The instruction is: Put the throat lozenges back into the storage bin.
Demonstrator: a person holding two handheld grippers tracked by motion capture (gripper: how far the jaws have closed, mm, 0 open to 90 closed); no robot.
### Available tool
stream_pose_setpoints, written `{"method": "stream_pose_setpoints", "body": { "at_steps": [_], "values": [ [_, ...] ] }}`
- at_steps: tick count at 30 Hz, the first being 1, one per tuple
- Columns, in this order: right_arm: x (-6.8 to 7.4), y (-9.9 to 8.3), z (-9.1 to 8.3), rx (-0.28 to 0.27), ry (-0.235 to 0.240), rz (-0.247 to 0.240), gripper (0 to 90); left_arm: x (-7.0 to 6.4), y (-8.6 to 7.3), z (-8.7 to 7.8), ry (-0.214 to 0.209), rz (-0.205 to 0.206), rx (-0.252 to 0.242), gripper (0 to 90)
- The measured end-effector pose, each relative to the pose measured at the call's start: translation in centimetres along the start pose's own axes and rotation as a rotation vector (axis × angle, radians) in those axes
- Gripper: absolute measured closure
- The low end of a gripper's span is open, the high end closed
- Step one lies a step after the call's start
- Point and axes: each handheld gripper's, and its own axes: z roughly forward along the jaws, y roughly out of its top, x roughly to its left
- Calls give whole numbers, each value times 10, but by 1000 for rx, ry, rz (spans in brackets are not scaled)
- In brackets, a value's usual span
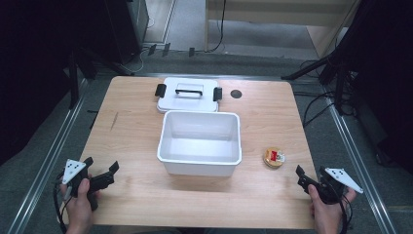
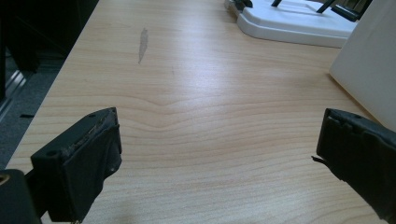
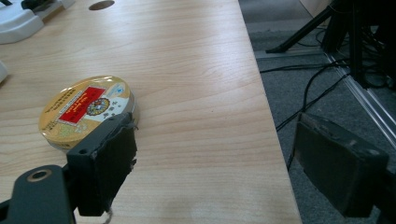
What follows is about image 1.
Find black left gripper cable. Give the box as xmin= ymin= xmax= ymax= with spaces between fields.
xmin=53 ymin=172 xmax=72 ymax=234

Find white plastic storage box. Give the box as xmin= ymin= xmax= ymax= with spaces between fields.
xmin=157 ymin=110 xmax=243 ymax=177

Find black hanging cable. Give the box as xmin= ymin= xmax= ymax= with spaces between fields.
xmin=207 ymin=0 xmax=228 ymax=54

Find white lid with black handle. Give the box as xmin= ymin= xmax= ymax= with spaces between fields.
xmin=155 ymin=76 xmax=224 ymax=114

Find person's left hand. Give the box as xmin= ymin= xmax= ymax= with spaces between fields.
xmin=59 ymin=177 xmax=101 ymax=234

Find black floor cables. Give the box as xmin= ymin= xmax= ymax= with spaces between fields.
xmin=292 ymin=59 xmax=340 ymax=129

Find light wooden furniture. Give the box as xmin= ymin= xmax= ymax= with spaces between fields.
xmin=204 ymin=0 xmax=362 ymax=59

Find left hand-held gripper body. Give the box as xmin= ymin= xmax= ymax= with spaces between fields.
xmin=60 ymin=158 xmax=115 ymax=213

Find black metal stand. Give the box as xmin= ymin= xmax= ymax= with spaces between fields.
xmin=65 ymin=48 xmax=131 ymax=110

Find black tripod stand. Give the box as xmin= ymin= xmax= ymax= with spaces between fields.
xmin=281 ymin=48 xmax=359 ymax=115

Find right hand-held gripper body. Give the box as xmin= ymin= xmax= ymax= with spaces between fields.
xmin=296 ymin=167 xmax=364 ymax=206

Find dark curtain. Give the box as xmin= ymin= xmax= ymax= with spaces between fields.
xmin=352 ymin=0 xmax=413 ymax=176
xmin=0 ymin=0 xmax=110 ymax=168

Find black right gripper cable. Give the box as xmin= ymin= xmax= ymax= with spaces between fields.
xmin=335 ymin=191 xmax=356 ymax=234

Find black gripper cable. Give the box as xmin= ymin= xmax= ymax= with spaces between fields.
xmin=53 ymin=172 xmax=72 ymax=234
xmin=335 ymin=191 xmax=356 ymax=234

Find silver metal floor rail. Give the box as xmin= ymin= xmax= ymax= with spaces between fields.
xmin=6 ymin=77 xmax=92 ymax=234
xmin=322 ymin=85 xmax=398 ymax=234

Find white floor cable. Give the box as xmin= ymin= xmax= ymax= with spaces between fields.
xmin=125 ymin=18 xmax=156 ymax=74

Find black cabinet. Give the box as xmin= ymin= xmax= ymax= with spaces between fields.
xmin=103 ymin=0 xmax=150 ymax=64

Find person's right hand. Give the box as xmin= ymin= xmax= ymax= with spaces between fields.
xmin=307 ymin=183 xmax=358 ymax=234

